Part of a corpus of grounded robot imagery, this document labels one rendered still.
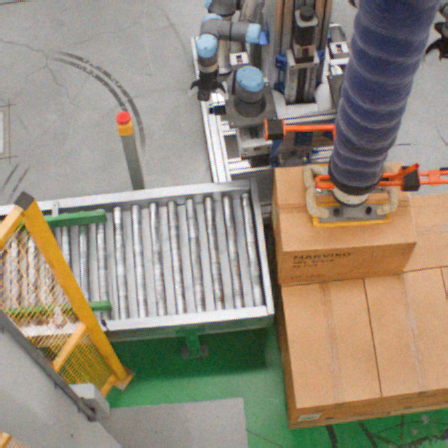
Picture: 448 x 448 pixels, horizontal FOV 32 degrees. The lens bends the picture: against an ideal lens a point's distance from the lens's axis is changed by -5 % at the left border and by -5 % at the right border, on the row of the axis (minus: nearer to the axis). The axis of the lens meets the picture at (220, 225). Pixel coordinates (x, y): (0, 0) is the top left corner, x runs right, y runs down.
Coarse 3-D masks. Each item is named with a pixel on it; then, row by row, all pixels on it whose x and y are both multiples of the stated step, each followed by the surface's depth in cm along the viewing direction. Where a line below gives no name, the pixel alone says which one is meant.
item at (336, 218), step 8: (328, 208) 335; (336, 208) 333; (368, 208) 332; (312, 216) 334; (336, 216) 333; (368, 216) 333; (376, 216) 333; (384, 216) 333; (320, 224) 333; (328, 224) 333; (336, 224) 333; (344, 224) 333; (352, 224) 333; (360, 224) 333; (368, 224) 334
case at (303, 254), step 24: (288, 168) 358; (288, 192) 353; (384, 192) 352; (408, 192) 352; (288, 216) 348; (408, 216) 347; (288, 240) 344; (312, 240) 343; (336, 240) 343; (360, 240) 343; (384, 240) 343; (408, 240) 342; (288, 264) 355; (312, 264) 357; (336, 264) 359; (360, 264) 361; (384, 264) 364
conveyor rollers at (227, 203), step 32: (96, 224) 393; (192, 224) 391; (224, 224) 393; (0, 256) 387; (64, 256) 385; (160, 256) 385; (192, 256) 384; (256, 256) 384; (0, 288) 379; (32, 288) 379; (160, 288) 378; (256, 288) 377; (64, 320) 372
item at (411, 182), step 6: (402, 168) 329; (408, 174) 327; (414, 174) 327; (402, 180) 325; (408, 180) 326; (414, 180) 326; (420, 180) 325; (402, 186) 326; (408, 186) 325; (414, 186) 325
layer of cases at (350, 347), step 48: (432, 240) 385; (288, 288) 377; (336, 288) 376; (384, 288) 376; (432, 288) 375; (288, 336) 367; (336, 336) 367; (384, 336) 366; (432, 336) 365; (288, 384) 383; (336, 384) 357; (384, 384) 356; (432, 384) 355
